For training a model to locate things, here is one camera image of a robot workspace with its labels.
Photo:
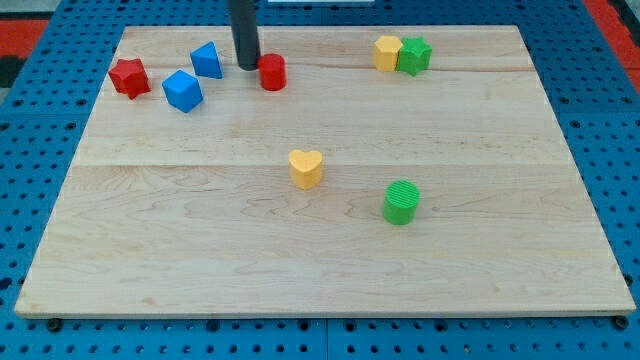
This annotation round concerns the green star block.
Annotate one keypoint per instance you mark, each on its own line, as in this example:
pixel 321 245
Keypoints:
pixel 414 55

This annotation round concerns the light wooden board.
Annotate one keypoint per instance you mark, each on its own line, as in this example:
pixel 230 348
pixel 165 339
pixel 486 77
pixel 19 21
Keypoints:
pixel 165 214

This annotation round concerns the yellow heart block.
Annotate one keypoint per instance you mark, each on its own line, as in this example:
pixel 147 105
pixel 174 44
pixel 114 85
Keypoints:
pixel 306 168

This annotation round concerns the blue cube block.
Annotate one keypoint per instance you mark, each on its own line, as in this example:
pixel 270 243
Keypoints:
pixel 182 91

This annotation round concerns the yellow hexagon block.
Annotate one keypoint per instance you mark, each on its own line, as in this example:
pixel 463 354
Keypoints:
pixel 386 53

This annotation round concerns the blue triangle block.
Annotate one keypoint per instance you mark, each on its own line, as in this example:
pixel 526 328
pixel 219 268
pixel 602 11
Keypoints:
pixel 206 62

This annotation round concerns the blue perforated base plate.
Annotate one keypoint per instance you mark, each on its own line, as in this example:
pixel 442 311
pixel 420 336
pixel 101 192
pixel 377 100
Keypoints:
pixel 48 106

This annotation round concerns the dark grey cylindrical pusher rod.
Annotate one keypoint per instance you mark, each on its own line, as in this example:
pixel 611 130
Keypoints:
pixel 243 21

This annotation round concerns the red star block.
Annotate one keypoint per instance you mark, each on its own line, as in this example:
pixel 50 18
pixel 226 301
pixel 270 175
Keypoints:
pixel 129 77

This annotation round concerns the red cylinder block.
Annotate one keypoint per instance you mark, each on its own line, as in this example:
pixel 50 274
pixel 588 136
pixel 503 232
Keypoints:
pixel 272 72

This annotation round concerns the green cylinder block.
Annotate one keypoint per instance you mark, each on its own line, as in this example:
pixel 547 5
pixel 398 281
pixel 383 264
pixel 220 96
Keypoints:
pixel 400 202

